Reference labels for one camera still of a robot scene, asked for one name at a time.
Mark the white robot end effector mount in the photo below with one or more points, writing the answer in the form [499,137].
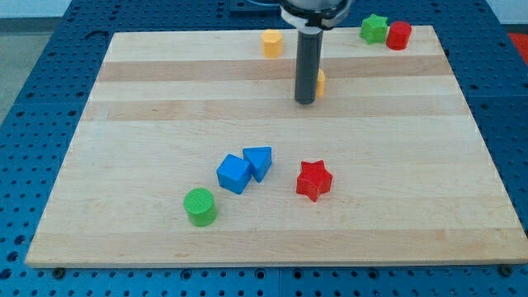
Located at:
[315,14]

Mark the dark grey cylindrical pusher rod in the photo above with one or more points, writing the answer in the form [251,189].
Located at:
[309,45]

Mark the yellow heart block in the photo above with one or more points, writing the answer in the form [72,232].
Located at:
[320,85]

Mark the green star block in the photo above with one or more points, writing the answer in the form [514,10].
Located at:
[374,29]

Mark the red star block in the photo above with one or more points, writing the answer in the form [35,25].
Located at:
[314,180]

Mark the yellow hexagon block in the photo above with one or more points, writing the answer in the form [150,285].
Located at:
[272,43]

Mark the red cylinder block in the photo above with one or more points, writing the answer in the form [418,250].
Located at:
[399,35]

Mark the blue triangle block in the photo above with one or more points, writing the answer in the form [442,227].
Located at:
[260,159]

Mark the blue cube block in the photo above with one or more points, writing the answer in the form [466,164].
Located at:
[234,173]

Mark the light wooden board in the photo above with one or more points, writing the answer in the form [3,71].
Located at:
[413,181]

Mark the green cylinder block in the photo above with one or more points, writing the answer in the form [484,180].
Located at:
[199,205]

